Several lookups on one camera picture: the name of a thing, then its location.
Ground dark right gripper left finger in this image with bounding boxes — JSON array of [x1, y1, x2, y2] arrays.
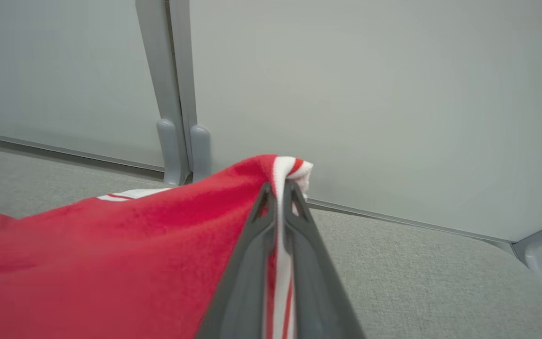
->
[[196, 181, 279, 339]]

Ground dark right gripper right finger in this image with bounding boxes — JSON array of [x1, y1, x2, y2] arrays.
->
[[283, 180, 367, 339]]

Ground red shirt white sleeves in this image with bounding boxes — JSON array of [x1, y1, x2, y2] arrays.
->
[[0, 154, 314, 339]]

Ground grey partition base rail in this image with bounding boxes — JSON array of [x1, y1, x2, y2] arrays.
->
[[0, 129, 165, 172], [307, 198, 516, 246]]

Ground grey partition post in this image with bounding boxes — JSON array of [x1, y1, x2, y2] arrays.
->
[[135, 0, 191, 186], [170, 0, 212, 183]]

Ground grey side partition rail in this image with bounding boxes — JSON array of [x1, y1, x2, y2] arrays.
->
[[510, 215, 542, 285]]

